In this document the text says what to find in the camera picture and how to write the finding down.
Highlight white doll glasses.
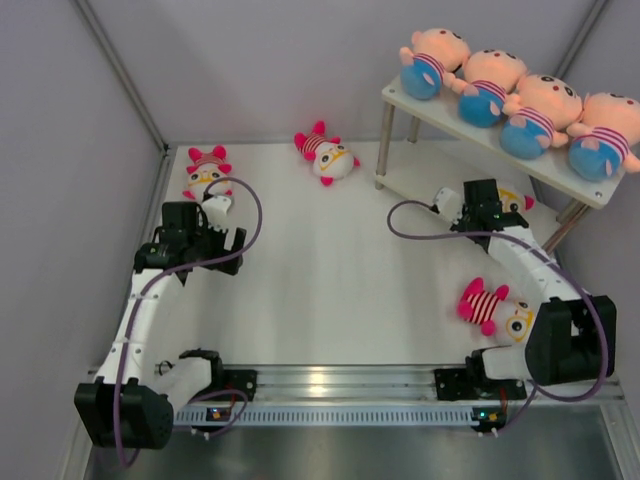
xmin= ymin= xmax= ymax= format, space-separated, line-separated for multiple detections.
xmin=497 ymin=182 xmax=536 ymax=214

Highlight orange doll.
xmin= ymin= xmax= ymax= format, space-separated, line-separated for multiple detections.
xmin=444 ymin=49 xmax=528 ymax=128
xmin=567 ymin=92 xmax=639 ymax=182

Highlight orange doll table back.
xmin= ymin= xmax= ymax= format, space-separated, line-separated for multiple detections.
xmin=399 ymin=27 xmax=471 ymax=100

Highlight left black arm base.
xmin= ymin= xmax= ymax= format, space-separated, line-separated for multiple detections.
xmin=192 ymin=368 xmax=258 ymax=402

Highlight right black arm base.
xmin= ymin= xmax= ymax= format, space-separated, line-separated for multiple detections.
xmin=434 ymin=368 xmax=527 ymax=402

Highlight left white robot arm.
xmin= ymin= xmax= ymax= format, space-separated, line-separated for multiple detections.
xmin=74 ymin=194 xmax=246 ymax=450

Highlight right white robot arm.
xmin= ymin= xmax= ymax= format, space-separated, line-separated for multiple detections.
xmin=452 ymin=179 xmax=617 ymax=397

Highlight white two-tier shelf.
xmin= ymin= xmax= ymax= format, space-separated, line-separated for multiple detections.
xmin=375 ymin=78 xmax=631 ymax=267

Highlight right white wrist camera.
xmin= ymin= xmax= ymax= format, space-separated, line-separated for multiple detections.
xmin=430 ymin=187 xmax=464 ymax=223

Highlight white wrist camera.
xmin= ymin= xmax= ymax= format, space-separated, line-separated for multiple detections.
xmin=201 ymin=195 xmax=233 ymax=230
xmin=430 ymin=187 xmax=464 ymax=223

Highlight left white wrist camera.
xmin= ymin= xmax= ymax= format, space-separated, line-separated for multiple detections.
xmin=201 ymin=195 xmax=233 ymax=230

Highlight aluminium front rail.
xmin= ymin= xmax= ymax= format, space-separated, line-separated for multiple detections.
xmin=79 ymin=363 xmax=626 ymax=402

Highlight white slotted cable duct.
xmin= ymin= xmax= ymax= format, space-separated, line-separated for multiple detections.
xmin=174 ymin=404 xmax=504 ymax=429

